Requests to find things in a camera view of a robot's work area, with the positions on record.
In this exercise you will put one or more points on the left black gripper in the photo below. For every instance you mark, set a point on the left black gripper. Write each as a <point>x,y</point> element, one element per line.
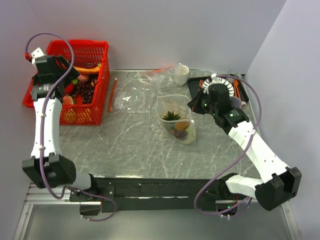
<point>72,75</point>

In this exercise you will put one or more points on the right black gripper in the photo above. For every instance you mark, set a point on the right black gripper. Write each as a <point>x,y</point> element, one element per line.
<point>194,105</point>

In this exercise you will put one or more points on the polka dot zip bag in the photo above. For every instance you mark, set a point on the polka dot zip bag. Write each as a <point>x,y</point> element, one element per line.
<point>178,104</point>

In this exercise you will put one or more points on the toy pineapple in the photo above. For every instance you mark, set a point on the toy pineapple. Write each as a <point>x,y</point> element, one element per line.
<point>171,116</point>

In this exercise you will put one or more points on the toy dark red fruit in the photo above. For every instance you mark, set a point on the toy dark red fruit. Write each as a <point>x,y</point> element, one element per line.
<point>180,135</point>

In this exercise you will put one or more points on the toy green cabbage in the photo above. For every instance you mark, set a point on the toy green cabbage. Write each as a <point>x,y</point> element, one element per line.
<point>191,136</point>

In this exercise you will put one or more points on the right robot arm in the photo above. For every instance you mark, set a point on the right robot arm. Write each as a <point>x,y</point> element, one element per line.
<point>278,183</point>

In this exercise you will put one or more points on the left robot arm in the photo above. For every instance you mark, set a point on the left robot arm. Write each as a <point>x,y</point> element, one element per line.
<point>47,168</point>

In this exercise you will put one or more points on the crumpled clear bag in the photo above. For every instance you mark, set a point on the crumpled clear bag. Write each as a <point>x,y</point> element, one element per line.
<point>160,78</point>

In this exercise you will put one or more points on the clear red-zipper bag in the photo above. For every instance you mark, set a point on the clear red-zipper bag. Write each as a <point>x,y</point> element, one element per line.
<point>133,95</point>

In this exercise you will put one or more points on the black tray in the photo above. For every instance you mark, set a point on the black tray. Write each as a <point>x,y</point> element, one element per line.
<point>193,87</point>

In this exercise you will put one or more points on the orange fork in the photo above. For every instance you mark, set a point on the orange fork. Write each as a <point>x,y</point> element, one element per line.
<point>201,83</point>

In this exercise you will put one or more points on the toy peach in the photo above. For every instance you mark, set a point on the toy peach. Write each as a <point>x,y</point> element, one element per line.
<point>83,77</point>

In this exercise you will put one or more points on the toy red apple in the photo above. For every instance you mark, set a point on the toy red apple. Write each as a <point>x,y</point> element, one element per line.
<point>69,88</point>

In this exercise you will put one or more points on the striped white plate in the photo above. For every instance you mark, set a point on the striped white plate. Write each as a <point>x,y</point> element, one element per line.
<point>213,79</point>

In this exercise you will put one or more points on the red plastic basket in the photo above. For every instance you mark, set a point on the red plastic basket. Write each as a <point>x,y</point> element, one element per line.
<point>81,52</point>

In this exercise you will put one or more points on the toy papaya slice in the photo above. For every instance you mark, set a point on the toy papaya slice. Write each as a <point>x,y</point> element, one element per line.
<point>88,68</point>

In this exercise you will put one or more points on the toy grapes bunch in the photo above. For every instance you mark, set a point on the toy grapes bunch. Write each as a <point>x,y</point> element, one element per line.
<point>84,90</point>

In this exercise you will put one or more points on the beige purple mug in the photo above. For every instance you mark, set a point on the beige purple mug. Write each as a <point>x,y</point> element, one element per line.
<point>237,102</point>

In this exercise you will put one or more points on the orange spoon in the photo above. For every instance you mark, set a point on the orange spoon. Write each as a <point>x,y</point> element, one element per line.
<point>236,88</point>

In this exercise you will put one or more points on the clear glass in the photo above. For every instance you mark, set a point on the clear glass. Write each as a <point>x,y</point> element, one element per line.
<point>233,73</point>

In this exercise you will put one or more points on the black base frame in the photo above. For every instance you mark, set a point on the black base frame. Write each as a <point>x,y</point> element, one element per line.
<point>140,194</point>

